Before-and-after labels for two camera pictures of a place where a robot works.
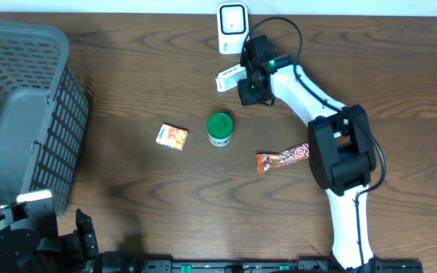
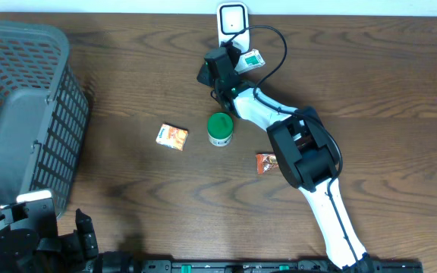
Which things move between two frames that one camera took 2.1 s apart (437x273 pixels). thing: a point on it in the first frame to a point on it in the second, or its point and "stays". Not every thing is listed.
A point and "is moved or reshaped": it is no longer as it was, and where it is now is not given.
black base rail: x=252 y=266 stays
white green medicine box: x=230 y=76 is moved or reshaped
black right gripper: x=245 y=95 to x=202 y=73
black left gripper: x=71 y=252 stays
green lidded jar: x=220 y=127 stays
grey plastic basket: x=32 y=114 stays
